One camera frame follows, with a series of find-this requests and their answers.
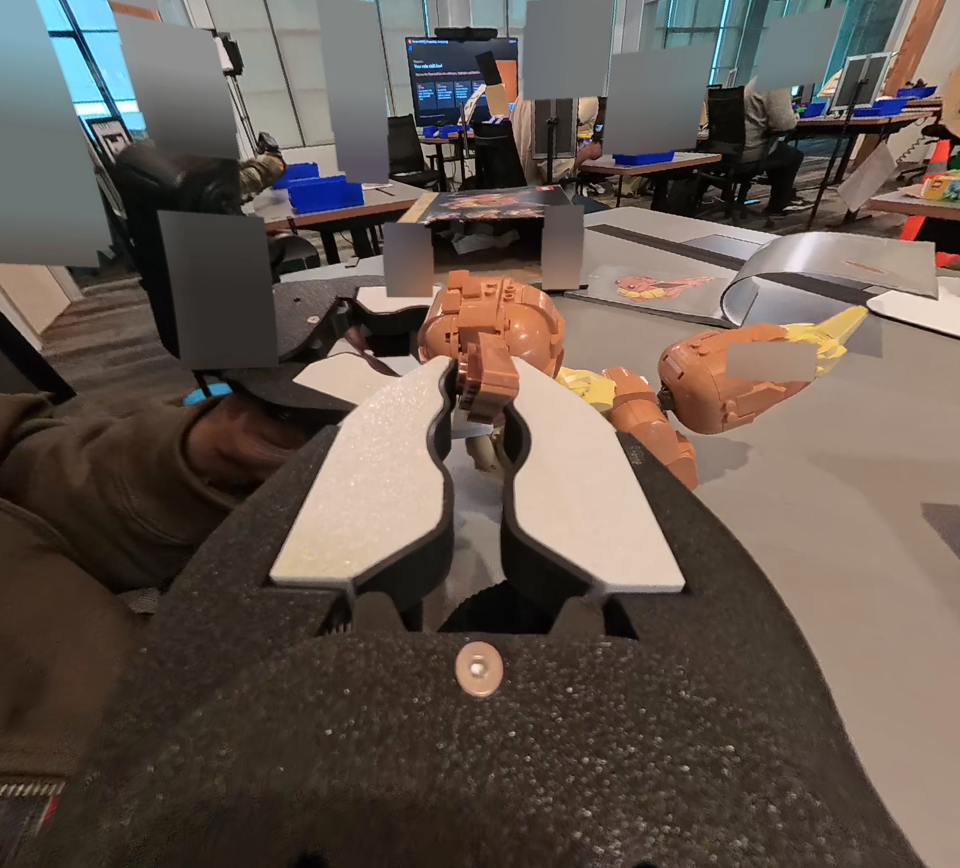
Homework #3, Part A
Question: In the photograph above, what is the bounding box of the brown brick assembly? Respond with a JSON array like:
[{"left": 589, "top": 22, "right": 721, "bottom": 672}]
[{"left": 453, "top": 337, "right": 522, "bottom": 428}]

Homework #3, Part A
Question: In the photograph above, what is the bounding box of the brown brick figure body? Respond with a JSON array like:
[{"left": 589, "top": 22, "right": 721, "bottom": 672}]
[{"left": 416, "top": 268, "right": 700, "bottom": 493}]

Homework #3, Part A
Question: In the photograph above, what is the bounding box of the long wood-edged table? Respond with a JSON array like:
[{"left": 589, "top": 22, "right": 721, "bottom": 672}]
[{"left": 866, "top": 185, "right": 960, "bottom": 224}]

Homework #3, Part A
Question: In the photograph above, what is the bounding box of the grey table with black legs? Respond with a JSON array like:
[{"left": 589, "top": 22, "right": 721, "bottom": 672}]
[
  {"left": 581, "top": 154, "right": 723, "bottom": 211},
  {"left": 266, "top": 181, "right": 423, "bottom": 262}
]

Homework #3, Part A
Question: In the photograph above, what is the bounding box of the person's brown jacket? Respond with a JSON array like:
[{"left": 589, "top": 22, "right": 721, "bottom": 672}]
[{"left": 0, "top": 568, "right": 151, "bottom": 868}]

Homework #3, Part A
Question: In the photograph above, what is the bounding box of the person's left hand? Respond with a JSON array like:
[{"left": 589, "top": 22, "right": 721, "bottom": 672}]
[{"left": 186, "top": 391, "right": 333, "bottom": 493}]

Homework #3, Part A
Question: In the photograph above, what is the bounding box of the orange traffic cone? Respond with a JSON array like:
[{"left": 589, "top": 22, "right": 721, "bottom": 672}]
[{"left": 900, "top": 139, "right": 955, "bottom": 241}]

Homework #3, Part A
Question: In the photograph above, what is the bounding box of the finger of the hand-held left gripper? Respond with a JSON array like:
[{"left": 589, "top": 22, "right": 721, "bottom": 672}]
[
  {"left": 291, "top": 352, "right": 402, "bottom": 406},
  {"left": 351, "top": 285, "right": 445, "bottom": 318}
]

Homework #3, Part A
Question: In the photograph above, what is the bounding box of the brown brick figure head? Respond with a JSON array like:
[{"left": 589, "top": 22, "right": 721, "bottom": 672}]
[{"left": 657, "top": 304, "right": 871, "bottom": 436}]

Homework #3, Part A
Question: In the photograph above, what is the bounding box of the person's left forearm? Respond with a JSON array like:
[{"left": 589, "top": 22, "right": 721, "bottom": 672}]
[{"left": 0, "top": 391, "right": 252, "bottom": 593}]

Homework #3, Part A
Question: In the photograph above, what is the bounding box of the grey instruction booklet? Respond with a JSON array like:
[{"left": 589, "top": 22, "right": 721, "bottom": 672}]
[{"left": 564, "top": 230, "right": 940, "bottom": 329}]

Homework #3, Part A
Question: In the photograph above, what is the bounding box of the printed tag sign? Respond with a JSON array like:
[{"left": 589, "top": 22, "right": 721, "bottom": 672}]
[{"left": 86, "top": 118, "right": 145, "bottom": 166}]

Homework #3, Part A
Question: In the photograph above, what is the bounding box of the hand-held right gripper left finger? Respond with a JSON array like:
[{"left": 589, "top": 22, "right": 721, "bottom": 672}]
[{"left": 268, "top": 356, "right": 457, "bottom": 599}]

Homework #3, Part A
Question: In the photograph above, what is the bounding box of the grey rounded flat pad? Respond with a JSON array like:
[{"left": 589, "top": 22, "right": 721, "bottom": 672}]
[{"left": 678, "top": 232, "right": 777, "bottom": 263}]

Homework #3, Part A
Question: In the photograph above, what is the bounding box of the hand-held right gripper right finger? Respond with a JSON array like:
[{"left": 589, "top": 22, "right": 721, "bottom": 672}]
[{"left": 501, "top": 360, "right": 687, "bottom": 598}]

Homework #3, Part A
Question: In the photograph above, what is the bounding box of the wall television screen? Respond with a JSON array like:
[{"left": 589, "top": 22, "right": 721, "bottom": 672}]
[{"left": 405, "top": 35, "right": 521, "bottom": 121}]

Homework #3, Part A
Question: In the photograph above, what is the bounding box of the printed cardboard box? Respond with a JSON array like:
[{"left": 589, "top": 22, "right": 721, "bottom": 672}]
[{"left": 396, "top": 187, "right": 588, "bottom": 288}]

